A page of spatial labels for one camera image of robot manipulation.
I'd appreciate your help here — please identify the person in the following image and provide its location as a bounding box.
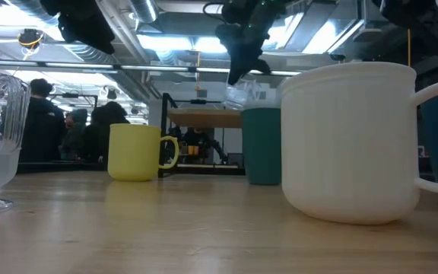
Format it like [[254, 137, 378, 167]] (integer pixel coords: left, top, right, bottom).
[[59, 107, 90, 161], [18, 78, 68, 164], [182, 128, 213, 158], [84, 100, 132, 164]]

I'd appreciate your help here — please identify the wooden shelf with black legs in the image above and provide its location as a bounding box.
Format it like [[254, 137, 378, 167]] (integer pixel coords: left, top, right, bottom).
[[157, 92, 243, 179]]

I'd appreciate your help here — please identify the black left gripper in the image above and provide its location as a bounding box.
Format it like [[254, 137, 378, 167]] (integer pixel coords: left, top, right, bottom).
[[57, 11, 116, 55]]

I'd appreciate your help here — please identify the black table frame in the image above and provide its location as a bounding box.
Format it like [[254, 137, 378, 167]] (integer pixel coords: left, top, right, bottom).
[[16, 161, 247, 177]]

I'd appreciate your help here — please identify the yellow mug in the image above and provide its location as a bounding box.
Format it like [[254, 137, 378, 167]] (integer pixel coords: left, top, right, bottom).
[[106, 123, 180, 183]]

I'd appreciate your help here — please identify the black yellow cable reel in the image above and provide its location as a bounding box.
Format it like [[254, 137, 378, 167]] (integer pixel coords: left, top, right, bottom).
[[17, 28, 45, 50]]

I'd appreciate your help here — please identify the silver corrugated ventilation duct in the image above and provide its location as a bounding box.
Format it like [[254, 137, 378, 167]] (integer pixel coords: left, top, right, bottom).
[[8, 0, 119, 65]]

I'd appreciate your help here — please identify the overhead light bar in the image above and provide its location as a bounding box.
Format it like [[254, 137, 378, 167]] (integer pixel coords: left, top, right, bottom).
[[0, 58, 304, 76]]

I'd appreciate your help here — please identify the black background station frame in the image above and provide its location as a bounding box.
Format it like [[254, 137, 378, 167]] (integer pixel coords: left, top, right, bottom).
[[49, 92, 99, 111]]

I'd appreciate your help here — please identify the silver round ventilation duct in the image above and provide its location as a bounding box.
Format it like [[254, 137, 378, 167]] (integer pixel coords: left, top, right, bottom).
[[129, 0, 160, 24]]

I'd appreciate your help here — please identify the white mug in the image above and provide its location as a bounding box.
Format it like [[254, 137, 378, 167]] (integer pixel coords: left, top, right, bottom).
[[278, 61, 438, 226]]

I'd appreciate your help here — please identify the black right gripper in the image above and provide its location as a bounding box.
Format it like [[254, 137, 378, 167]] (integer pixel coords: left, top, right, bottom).
[[214, 0, 285, 87]]

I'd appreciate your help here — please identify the teal green cup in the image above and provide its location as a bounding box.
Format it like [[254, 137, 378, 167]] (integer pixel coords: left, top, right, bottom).
[[241, 107, 282, 186]]

